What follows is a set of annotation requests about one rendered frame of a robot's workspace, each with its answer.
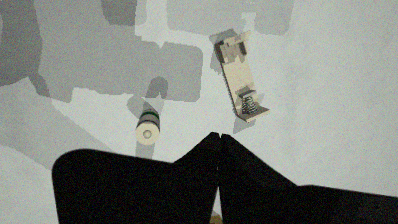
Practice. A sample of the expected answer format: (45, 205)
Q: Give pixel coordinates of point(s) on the grey cylindrical battery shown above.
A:
(148, 127)

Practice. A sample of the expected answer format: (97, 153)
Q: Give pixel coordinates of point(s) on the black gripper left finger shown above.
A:
(123, 189)

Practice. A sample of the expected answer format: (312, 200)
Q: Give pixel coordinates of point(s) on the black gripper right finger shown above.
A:
(251, 192)

